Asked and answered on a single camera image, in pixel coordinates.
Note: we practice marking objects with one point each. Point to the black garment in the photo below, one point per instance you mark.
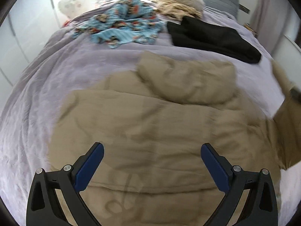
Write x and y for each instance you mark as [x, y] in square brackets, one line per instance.
[211, 37]

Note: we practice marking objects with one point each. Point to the blue printed cloth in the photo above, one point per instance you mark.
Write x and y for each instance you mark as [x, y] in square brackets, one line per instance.
[124, 26]

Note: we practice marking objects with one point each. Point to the lavender plush blanket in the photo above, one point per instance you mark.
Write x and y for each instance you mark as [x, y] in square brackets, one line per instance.
[47, 87]

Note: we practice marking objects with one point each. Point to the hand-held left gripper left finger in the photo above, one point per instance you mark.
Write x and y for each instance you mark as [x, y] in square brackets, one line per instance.
[90, 167]

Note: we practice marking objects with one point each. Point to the white round plush toy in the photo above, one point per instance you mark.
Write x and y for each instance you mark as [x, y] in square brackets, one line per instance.
[69, 7]

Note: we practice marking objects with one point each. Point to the pale curtain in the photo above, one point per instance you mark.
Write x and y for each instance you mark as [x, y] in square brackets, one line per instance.
[270, 11]

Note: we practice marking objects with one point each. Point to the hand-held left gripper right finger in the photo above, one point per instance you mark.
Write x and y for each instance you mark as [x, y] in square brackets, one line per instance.
[215, 167]

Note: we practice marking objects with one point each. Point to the beige puffer jacket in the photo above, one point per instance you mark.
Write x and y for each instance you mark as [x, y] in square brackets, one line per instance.
[152, 122]

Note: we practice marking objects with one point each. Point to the beige patterned cloth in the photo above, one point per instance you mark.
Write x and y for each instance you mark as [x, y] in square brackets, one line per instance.
[174, 8]

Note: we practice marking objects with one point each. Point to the small colourful item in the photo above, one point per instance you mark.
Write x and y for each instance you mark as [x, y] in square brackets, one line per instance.
[251, 29]

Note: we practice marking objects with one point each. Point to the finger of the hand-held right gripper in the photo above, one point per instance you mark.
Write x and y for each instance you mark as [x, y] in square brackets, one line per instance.
[295, 93]

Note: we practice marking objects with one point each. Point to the white wardrobe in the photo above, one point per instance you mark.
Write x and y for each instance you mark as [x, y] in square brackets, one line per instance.
[25, 28]

